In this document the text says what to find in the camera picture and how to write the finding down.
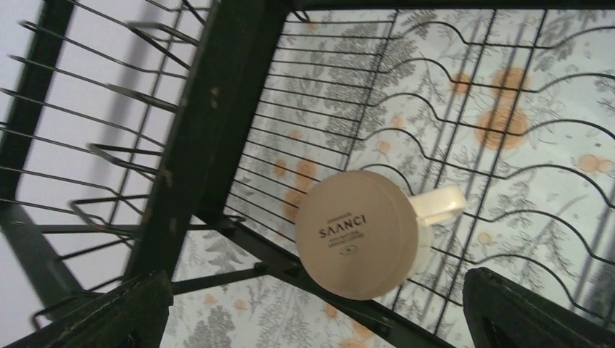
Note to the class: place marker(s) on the floral patterned table mat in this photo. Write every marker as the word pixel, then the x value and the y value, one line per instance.
pixel 514 106

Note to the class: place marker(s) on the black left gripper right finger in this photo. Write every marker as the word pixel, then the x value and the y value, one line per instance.
pixel 501 313

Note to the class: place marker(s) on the beige and white mug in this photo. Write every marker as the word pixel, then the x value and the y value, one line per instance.
pixel 359 235

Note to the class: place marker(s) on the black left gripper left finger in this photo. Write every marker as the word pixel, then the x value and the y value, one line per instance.
pixel 132 315

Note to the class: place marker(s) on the black wire dish rack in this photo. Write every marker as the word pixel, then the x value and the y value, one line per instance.
pixel 121 145

